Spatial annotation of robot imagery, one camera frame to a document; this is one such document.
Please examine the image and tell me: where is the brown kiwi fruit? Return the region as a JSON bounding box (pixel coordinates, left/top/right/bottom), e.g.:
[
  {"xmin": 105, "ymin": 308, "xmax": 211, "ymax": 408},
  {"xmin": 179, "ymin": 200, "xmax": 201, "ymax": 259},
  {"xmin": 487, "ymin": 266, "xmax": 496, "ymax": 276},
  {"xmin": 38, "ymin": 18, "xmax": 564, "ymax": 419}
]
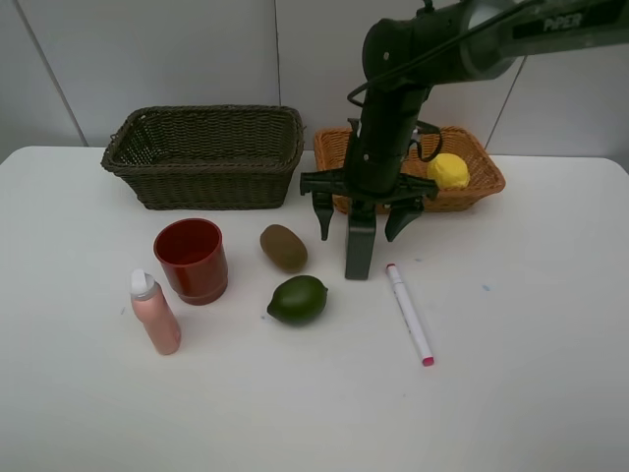
[{"xmin": 259, "ymin": 224, "xmax": 308, "ymax": 273}]

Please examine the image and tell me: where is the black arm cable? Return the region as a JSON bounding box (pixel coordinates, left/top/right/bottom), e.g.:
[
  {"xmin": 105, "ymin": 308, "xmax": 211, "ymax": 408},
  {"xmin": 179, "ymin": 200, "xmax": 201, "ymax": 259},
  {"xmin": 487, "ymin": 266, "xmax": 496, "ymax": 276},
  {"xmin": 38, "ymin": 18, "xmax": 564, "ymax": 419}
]
[{"xmin": 347, "ymin": 0, "xmax": 542, "ymax": 163}]

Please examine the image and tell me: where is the white pink-capped marker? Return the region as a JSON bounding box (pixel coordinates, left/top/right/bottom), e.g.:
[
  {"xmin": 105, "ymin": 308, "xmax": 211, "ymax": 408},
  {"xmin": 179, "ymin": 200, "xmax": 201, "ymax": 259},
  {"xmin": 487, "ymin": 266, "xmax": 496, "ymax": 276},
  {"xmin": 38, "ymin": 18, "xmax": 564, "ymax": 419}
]
[{"xmin": 386, "ymin": 264, "xmax": 434, "ymax": 367}]

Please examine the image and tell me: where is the dark green square bottle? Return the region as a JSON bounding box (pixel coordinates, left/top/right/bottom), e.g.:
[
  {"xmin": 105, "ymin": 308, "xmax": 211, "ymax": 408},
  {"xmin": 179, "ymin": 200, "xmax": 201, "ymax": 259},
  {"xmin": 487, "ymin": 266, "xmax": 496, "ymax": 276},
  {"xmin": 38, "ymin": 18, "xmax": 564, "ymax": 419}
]
[{"xmin": 345, "ymin": 200, "xmax": 376, "ymax": 280}]

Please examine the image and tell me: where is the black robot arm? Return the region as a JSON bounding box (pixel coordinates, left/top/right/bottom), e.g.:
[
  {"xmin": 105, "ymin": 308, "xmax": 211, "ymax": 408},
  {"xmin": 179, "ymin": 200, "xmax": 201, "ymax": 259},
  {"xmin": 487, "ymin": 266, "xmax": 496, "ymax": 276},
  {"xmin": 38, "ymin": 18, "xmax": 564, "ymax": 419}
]
[{"xmin": 300, "ymin": 1, "xmax": 628, "ymax": 240}]

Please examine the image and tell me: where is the red plastic cup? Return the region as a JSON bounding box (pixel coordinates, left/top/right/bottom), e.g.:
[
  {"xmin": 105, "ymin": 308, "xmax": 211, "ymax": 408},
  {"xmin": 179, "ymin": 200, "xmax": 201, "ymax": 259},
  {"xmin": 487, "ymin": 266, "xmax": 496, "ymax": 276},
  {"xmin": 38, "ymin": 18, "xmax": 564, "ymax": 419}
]
[{"xmin": 153, "ymin": 218, "xmax": 228, "ymax": 306}]

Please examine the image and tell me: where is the pink spray bottle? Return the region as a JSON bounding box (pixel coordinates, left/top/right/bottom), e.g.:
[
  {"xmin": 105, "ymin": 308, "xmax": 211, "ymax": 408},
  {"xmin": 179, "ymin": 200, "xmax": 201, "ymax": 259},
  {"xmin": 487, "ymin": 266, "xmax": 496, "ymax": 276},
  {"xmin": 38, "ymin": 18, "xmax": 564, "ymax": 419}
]
[{"xmin": 130, "ymin": 268, "xmax": 181, "ymax": 355}]

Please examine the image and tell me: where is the dark green wicker basket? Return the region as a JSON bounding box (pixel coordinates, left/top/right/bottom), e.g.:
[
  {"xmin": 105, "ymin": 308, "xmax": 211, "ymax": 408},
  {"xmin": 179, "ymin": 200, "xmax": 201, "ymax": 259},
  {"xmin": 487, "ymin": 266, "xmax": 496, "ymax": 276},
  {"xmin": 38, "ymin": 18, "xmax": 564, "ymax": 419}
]
[{"xmin": 101, "ymin": 104, "xmax": 304, "ymax": 210}]

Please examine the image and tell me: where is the orange wicker basket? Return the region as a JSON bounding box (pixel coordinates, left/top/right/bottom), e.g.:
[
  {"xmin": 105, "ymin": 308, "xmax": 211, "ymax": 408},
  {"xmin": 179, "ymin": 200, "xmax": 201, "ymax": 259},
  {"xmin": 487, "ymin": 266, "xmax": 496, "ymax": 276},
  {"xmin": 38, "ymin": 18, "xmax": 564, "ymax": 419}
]
[{"xmin": 314, "ymin": 126, "xmax": 506, "ymax": 212}]

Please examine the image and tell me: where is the green lime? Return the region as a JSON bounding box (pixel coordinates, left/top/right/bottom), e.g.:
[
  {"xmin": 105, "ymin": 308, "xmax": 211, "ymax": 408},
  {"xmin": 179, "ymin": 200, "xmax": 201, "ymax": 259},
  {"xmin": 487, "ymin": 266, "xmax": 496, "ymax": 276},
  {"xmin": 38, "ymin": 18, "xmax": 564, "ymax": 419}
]
[{"xmin": 266, "ymin": 275, "xmax": 328, "ymax": 326}]

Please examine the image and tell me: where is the yellow lemon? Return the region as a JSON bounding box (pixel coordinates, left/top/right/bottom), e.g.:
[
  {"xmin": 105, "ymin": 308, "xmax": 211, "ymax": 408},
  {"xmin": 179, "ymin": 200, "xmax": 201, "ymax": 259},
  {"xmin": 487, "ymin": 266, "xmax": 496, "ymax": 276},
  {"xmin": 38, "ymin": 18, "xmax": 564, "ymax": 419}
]
[{"xmin": 427, "ymin": 153, "xmax": 470, "ymax": 189}]

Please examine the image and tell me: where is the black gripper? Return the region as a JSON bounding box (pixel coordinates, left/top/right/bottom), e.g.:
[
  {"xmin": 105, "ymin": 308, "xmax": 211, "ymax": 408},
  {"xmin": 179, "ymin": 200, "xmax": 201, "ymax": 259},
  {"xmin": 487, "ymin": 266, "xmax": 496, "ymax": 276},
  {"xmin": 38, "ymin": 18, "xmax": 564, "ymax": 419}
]
[{"xmin": 300, "ymin": 88, "xmax": 438, "ymax": 242}]

